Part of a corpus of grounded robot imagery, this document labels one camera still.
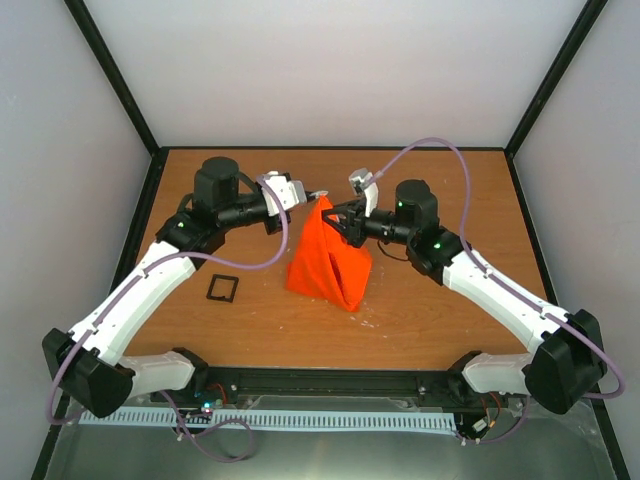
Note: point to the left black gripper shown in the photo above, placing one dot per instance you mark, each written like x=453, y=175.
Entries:
x=275, y=225

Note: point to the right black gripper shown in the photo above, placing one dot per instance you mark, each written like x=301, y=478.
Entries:
x=353, y=232

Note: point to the orange garment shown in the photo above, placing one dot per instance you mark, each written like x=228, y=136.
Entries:
x=325, y=266

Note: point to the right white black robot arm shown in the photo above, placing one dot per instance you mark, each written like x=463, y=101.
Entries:
x=564, y=353

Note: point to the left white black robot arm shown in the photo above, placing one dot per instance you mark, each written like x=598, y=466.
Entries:
x=88, y=362

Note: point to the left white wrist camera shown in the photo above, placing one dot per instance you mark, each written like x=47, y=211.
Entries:
x=290, y=193

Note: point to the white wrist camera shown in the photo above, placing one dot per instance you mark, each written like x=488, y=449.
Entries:
x=290, y=193
x=363, y=183

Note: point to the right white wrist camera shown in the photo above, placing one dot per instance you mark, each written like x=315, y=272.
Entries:
x=363, y=183

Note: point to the black square frame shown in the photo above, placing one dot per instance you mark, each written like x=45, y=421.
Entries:
x=222, y=288

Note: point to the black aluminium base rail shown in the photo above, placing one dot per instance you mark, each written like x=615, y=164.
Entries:
x=445, y=389

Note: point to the light blue slotted cable duct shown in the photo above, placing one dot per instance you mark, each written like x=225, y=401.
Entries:
x=284, y=420

